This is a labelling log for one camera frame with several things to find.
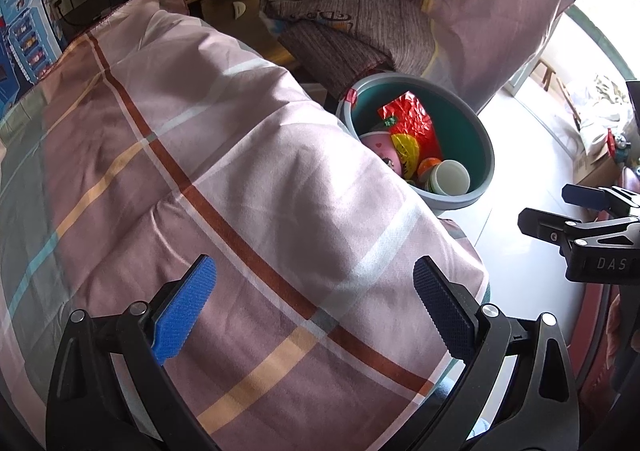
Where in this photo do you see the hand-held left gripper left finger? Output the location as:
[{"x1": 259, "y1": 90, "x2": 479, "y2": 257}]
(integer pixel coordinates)
[{"x1": 45, "y1": 253, "x2": 221, "y2": 451}]

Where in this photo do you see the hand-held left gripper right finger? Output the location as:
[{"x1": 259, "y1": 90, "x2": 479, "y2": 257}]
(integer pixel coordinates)
[{"x1": 412, "y1": 255, "x2": 581, "y2": 451}]

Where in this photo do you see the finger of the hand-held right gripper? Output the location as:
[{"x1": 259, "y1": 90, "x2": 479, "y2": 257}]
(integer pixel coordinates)
[
  {"x1": 561, "y1": 183, "x2": 640, "y2": 212},
  {"x1": 517, "y1": 207, "x2": 640, "y2": 253}
]

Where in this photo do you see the white paper cup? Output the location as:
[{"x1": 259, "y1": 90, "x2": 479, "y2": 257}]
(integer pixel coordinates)
[{"x1": 424, "y1": 159, "x2": 472, "y2": 196}]

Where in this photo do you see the teal plastic bin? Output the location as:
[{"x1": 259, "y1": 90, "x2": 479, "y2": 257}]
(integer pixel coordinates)
[{"x1": 336, "y1": 72, "x2": 496, "y2": 210}]

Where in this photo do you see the orange round object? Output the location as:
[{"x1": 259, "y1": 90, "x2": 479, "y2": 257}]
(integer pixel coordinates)
[{"x1": 417, "y1": 157, "x2": 443, "y2": 180}]

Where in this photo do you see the orange snack wrapper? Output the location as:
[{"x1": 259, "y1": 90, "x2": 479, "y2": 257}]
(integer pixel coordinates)
[{"x1": 376, "y1": 91, "x2": 443, "y2": 182}]

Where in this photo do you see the pink round container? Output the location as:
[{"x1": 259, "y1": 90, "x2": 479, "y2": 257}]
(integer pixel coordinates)
[{"x1": 360, "y1": 131, "x2": 403, "y2": 178}]

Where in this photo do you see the small cardboard box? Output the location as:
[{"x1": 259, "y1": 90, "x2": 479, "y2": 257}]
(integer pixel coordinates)
[{"x1": 572, "y1": 141, "x2": 621, "y2": 184}]

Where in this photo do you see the small blue figurine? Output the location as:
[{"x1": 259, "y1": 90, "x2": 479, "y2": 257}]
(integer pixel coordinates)
[{"x1": 607, "y1": 128, "x2": 633, "y2": 164}]

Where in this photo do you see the white crumpled cloth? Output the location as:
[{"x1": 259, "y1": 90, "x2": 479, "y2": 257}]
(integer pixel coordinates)
[{"x1": 575, "y1": 76, "x2": 636, "y2": 152}]

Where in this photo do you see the wooden stool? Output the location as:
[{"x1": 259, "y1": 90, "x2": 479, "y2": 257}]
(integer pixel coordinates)
[{"x1": 530, "y1": 58, "x2": 583, "y2": 124}]

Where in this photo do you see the plaid blanket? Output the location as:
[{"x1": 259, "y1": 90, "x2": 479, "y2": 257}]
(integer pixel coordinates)
[{"x1": 0, "y1": 0, "x2": 491, "y2": 451}]

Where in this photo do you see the blue toy box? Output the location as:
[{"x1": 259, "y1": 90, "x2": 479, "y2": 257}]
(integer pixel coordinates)
[{"x1": 0, "y1": 0, "x2": 66, "y2": 104}]

